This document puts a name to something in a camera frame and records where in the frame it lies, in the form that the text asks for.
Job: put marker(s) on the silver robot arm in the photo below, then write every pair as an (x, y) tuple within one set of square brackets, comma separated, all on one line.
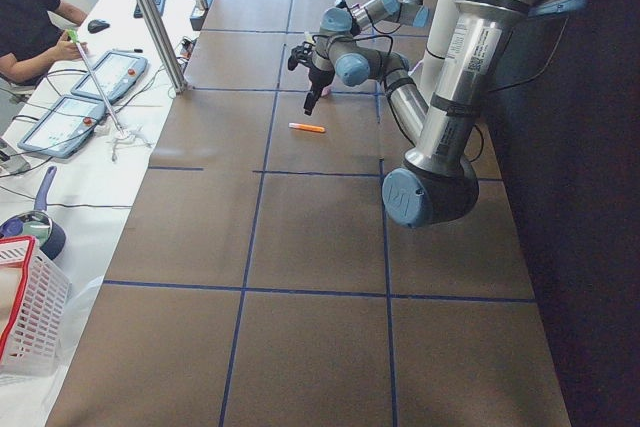
[(358, 17), (436, 182)]

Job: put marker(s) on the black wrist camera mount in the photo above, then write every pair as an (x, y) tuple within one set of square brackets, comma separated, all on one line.
[(300, 55)]

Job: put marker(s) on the aluminium frame post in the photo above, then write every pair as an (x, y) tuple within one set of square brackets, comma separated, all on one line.
[(161, 41)]

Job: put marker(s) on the metal cup on black box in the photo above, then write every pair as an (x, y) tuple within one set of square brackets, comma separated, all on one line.
[(199, 13)]

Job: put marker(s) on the black marker on desk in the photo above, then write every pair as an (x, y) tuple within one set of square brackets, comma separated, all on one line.
[(135, 50)]

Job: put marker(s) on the far relay connector block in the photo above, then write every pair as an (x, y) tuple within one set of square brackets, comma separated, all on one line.
[(186, 47)]

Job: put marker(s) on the lower teach pendant tablet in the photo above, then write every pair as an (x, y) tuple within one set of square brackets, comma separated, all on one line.
[(64, 128)]

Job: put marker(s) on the black computer mouse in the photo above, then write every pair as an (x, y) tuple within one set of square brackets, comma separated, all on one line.
[(97, 25)]

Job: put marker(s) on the orange marker pen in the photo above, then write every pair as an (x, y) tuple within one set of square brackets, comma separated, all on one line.
[(307, 127)]

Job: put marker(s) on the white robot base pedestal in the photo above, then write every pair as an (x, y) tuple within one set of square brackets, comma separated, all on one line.
[(426, 72)]

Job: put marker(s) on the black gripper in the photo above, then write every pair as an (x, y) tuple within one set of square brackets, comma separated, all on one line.
[(318, 78)]

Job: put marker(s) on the red white plastic basket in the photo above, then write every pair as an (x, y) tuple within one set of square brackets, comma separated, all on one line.
[(34, 292)]

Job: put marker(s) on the long metal grabber stick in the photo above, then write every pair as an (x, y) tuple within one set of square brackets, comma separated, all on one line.
[(122, 133)]

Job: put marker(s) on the person in black shirt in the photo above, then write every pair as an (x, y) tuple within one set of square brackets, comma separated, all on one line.
[(30, 42)]

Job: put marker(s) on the teach pendant tablet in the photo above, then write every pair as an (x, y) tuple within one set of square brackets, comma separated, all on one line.
[(117, 73), (64, 128)]

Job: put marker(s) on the blue frying pan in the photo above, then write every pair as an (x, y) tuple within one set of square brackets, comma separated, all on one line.
[(37, 222)]

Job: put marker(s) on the upper teach pendant tablet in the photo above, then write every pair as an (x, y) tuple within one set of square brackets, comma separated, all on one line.
[(117, 73)]

